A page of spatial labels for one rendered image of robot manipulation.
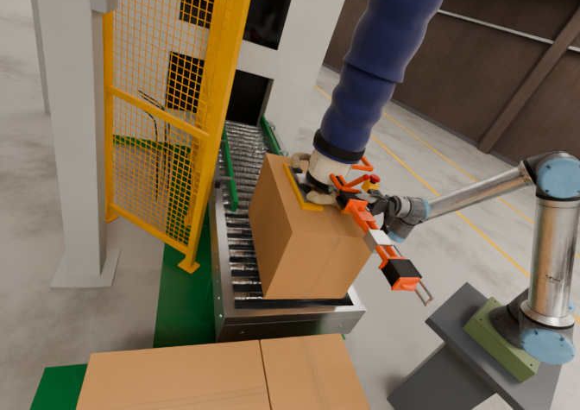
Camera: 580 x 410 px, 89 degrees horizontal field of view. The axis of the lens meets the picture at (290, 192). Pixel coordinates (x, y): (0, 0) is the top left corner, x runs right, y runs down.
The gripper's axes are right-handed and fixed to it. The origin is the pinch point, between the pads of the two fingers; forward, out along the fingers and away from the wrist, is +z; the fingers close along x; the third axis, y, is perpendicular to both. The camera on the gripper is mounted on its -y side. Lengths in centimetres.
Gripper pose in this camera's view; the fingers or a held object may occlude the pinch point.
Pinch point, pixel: (354, 204)
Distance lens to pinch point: 114.2
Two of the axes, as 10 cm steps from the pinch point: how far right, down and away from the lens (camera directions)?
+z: -9.2, -1.1, -3.8
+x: 3.0, -8.0, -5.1
